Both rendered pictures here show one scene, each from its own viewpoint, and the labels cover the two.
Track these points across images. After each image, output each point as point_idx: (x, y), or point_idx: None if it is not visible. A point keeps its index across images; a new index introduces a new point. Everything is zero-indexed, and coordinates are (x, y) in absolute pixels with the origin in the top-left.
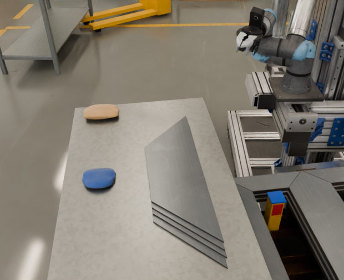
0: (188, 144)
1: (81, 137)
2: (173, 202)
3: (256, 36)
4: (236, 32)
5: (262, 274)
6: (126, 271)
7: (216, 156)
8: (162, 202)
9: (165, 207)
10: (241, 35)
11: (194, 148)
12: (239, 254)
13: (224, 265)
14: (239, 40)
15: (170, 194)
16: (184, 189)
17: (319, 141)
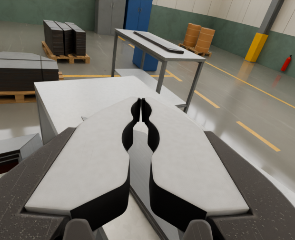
0: (171, 228)
1: None
2: (138, 141)
3: (34, 206)
4: (253, 167)
5: (56, 117)
6: (140, 110)
7: (121, 231)
8: (147, 139)
9: (141, 136)
10: (181, 139)
11: (158, 220)
12: (73, 125)
13: (83, 116)
14: (159, 101)
15: (145, 147)
16: (135, 154)
17: None
